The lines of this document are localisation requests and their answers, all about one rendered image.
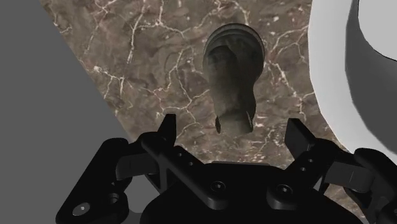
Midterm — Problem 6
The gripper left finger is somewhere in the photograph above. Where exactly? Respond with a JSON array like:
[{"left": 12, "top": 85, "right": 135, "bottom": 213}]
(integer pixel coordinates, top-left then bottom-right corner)
[{"left": 55, "top": 113, "right": 231, "bottom": 224}]

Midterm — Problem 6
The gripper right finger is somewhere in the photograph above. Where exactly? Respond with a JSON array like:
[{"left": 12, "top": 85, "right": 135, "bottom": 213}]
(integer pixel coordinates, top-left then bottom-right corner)
[{"left": 266, "top": 118, "right": 397, "bottom": 224}]

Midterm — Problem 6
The white sink basin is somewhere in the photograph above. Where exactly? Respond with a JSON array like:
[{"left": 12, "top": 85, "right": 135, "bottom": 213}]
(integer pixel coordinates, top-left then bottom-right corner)
[{"left": 307, "top": 0, "right": 397, "bottom": 156}]

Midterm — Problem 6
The dark grey-brown figure on round base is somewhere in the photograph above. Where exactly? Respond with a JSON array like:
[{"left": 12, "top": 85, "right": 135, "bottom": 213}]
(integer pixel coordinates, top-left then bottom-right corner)
[{"left": 202, "top": 23, "right": 266, "bottom": 136}]

